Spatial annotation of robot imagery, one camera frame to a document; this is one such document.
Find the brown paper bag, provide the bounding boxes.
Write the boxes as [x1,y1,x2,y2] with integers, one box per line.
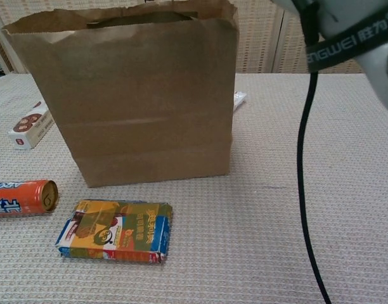
[2,0,240,188]

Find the white pink snack packet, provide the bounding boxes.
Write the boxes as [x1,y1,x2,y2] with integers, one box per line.
[233,91,247,112]

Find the white woven tablecloth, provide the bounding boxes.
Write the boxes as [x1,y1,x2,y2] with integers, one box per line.
[0,72,388,304]

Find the colourful taped snack box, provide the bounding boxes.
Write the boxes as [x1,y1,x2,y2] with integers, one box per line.
[56,199,174,265]

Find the long white cookie box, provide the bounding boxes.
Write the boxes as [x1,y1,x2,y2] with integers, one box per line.
[7,100,55,150]

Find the orange snack can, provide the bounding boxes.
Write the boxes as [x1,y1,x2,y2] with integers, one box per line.
[0,179,60,219]

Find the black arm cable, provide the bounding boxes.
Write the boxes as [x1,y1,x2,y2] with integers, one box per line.
[297,0,333,304]

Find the black cable strap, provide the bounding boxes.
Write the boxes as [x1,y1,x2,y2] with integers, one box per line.
[306,11,388,73]

